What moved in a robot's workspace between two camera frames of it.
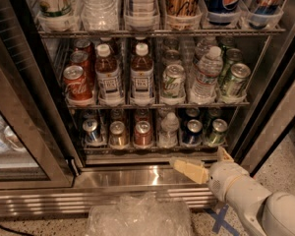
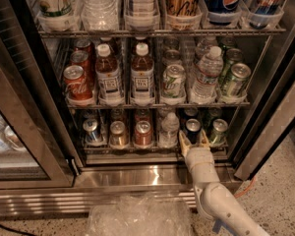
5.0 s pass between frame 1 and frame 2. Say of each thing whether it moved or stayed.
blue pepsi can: stayed
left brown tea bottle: stayed
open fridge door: stayed
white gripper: moved
